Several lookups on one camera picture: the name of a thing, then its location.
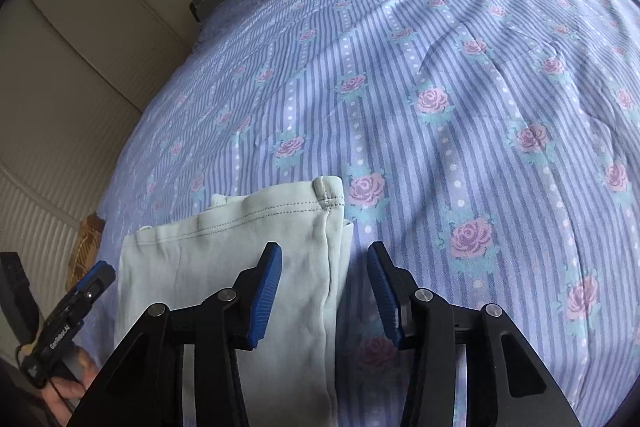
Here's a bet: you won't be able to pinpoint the blue floral striped bedspread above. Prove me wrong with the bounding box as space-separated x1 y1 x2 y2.
81 0 639 426

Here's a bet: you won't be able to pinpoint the cream louvered wardrobe doors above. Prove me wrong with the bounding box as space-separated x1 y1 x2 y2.
1 0 189 312

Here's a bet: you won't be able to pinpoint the pale green t-shirt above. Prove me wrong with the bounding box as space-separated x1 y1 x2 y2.
114 176 354 426

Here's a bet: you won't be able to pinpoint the brown plaid folded garment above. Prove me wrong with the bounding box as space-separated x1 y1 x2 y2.
65 212 105 291

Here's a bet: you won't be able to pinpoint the person's left hand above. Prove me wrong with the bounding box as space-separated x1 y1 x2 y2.
41 347 99 426

